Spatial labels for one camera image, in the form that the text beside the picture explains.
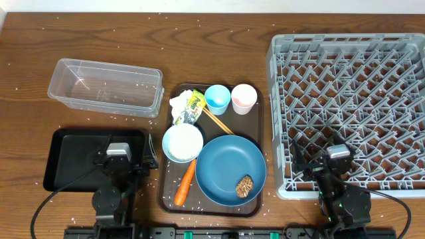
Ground large blue plate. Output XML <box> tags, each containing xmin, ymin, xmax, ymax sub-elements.
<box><xmin>195</xmin><ymin>135</ymin><xmax>267</xmax><ymax>206</ymax></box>

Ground light blue cup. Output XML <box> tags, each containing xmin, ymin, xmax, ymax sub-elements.
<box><xmin>205</xmin><ymin>85</ymin><xmax>230</xmax><ymax>116</ymax></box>

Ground black waste tray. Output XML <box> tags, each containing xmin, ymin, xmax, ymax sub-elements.
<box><xmin>43</xmin><ymin>128</ymin><xmax>146</xmax><ymax>192</ymax></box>

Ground white napkin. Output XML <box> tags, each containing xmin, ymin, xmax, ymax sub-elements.
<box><xmin>169</xmin><ymin>90</ymin><xmax>193</xmax><ymax>124</ymax></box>

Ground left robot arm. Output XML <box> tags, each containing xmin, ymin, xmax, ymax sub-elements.
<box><xmin>91</xmin><ymin>135</ymin><xmax>158</xmax><ymax>239</ymax></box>

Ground light blue rice bowl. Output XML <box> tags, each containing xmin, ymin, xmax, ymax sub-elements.
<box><xmin>162</xmin><ymin>123</ymin><xmax>204</xmax><ymax>163</ymax></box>

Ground brown serving tray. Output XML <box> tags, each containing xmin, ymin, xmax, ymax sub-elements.
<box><xmin>158</xmin><ymin>92</ymin><xmax>267</xmax><ymax>218</ymax></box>

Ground orange carrot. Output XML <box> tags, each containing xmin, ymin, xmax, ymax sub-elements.
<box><xmin>174</xmin><ymin>159</ymin><xmax>197</xmax><ymax>206</ymax></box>

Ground pink cup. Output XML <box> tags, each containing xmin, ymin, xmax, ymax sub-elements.
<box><xmin>231</xmin><ymin>84</ymin><xmax>258</xmax><ymax>115</ymax></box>

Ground grey dishwasher rack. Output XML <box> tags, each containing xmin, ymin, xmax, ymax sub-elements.
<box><xmin>266</xmin><ymin>33</ymin><xmax>424</xmax><ymax>200</ymax></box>

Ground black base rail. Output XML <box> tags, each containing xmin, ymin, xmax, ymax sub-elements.
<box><xmin>63</xmin><ymin>226</ymin><xmax>398</xmax><ymax>239</ymax></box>

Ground brown mushroom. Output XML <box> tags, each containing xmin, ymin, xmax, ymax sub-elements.
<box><xmin>236</xmin><ymin>175</ymin><xmax>254</xmax><ymax>198</ymax></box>

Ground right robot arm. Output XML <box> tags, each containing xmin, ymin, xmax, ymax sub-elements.
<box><xmin>292</xmin><ymin>133</ymin><xmax>371</xmax><ymax>238</ymax></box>

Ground clear plastic bin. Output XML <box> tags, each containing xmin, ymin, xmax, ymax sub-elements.
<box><xmin>47</xmin><ymin>58</ymin><xmax>165</xmax><ymax>118</ymax></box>

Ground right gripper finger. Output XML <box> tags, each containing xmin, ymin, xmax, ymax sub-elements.
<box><xmin>292</xmin><ymin>139</ymin><xmax>306</xmax><ymax>173</ymax></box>
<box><xmin>331</xmin><ymin>131</ymin><xmax>355</xmax><ymax>155</ymax></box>

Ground green snack wrapper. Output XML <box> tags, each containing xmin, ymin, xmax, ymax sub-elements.
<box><xmin>175</xmin><ymin>90</ymin><xmax>206</xmax><ymax>125</ymax></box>

